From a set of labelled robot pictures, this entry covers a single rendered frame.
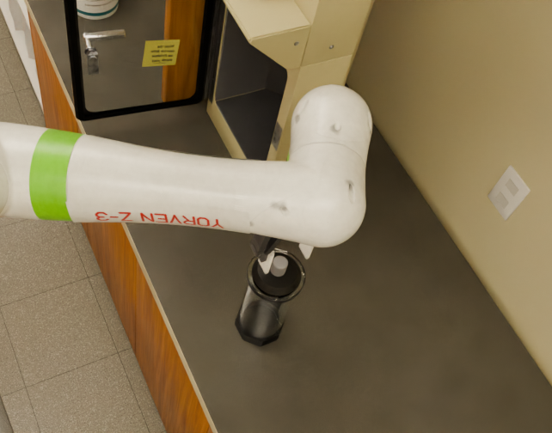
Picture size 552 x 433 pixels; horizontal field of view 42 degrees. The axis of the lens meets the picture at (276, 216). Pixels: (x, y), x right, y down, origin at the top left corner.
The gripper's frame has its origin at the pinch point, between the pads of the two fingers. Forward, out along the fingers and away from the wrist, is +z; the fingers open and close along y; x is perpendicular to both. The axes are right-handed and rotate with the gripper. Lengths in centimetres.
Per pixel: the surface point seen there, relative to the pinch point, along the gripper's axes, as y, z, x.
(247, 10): -3.1, -26.7, -31.4
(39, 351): 42, 124, -51
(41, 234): 28, 124, -94
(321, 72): -17.1, -14.0, -25.3
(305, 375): -3.5, 30.2, 13.9
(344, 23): -18.9, -25.3, -25.4
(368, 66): -55, 23, -52
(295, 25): -9.4, -26.7, -26.1
